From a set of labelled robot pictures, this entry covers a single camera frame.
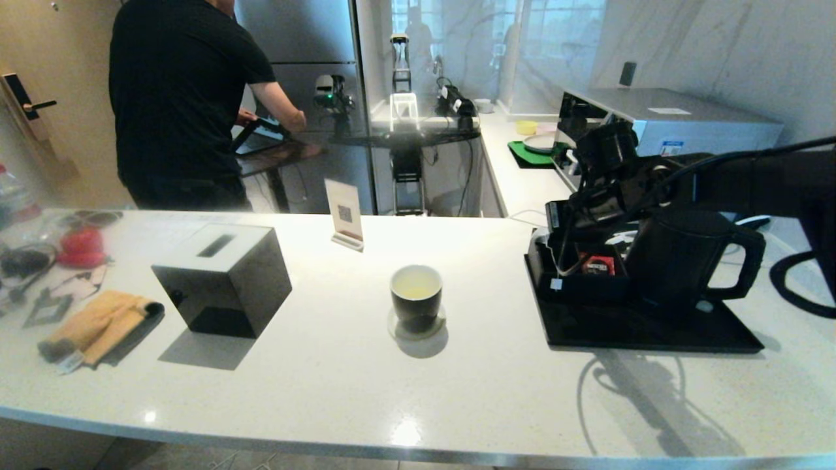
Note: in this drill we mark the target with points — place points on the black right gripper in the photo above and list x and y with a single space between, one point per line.
607 199

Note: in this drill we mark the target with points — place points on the black electric kettle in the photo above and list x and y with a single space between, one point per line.
673 267

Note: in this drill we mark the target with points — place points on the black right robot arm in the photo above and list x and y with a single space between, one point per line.
751 179

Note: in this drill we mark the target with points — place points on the dark green tea sachet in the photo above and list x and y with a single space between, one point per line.
47 312

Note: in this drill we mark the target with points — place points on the red sachet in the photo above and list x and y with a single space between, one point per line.
601 266

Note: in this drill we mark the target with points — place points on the black compartment sachet box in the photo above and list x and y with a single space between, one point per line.
588 290

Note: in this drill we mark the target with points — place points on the green mat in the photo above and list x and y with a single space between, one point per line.
522 155

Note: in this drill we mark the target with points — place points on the white plate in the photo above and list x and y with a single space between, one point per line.
539 142

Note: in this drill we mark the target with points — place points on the black rectangular serving tray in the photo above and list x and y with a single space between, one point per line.
653 333

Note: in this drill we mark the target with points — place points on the pink bowl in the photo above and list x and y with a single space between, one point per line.
545 127

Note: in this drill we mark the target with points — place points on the yellow bowl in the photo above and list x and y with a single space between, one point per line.
526 126

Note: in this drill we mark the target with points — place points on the black mug white inside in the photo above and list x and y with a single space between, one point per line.
416 300

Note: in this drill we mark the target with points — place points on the silver microwave oven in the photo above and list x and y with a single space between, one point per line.
686 111

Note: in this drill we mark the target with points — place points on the black white robot stand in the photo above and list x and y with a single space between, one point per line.
407 170

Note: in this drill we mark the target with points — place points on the white round saucer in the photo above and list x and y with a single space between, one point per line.
398 329

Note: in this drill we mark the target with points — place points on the black curved desk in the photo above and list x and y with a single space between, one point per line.
405 136

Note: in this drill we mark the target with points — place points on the QR code sign stand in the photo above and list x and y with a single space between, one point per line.
344 212

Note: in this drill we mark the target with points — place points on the brown wooden table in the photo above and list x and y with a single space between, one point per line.
287 153

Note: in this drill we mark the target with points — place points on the open laptop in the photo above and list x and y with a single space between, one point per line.
261 137

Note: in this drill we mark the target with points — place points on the silver refrigerator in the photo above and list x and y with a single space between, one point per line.
294 39

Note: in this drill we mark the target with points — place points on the black cube tissue box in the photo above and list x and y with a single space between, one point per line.
222 281

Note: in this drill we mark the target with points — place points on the person in black shirt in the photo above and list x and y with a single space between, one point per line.
176 98

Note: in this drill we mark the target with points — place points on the orange grey cleaning cloth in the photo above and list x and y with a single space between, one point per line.
98 326

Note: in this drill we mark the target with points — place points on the red bell pepper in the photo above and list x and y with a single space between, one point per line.
81 247

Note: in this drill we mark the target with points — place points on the beige patterned card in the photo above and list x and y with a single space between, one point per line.
78 284

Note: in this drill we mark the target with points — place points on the clear water bottle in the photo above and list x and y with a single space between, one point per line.
13 196

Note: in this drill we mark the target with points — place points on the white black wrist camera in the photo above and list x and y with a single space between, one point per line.
571 156

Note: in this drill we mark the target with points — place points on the black wall outlet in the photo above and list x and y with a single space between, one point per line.
628 73

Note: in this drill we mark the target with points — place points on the grey camera device green light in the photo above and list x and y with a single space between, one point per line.
330 91

